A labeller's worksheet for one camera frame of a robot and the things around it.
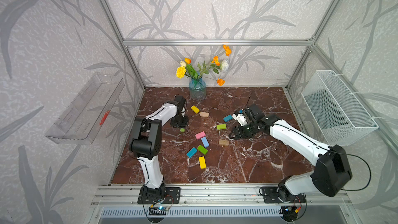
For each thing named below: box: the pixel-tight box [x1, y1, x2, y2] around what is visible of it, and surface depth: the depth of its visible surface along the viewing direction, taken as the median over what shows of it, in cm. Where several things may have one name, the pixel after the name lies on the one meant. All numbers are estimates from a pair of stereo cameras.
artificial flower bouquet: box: [176, 44, 233, 87], surface depth 98 cm
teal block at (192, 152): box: [186, 146, 198, 159], surface depth 89 cm
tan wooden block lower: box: [218, 138, 230, 146], surface depth 93 cm
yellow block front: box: [198, 156, 207, 170], surface depth 85 cm
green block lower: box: [196, 144, 209, 156], surface depth 90 cm
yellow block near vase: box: [190, 105, 200, 114], surface depth 110 cm
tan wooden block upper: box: [199, 112, 209, 118], surface depth 106 cm
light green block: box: [216, 123, 227, 131], surface depth 100 cm
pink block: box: [194, 131, 206, 140], surface depth 96 cm
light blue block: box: [201, 136, 210, 148], surface depth 93 cm
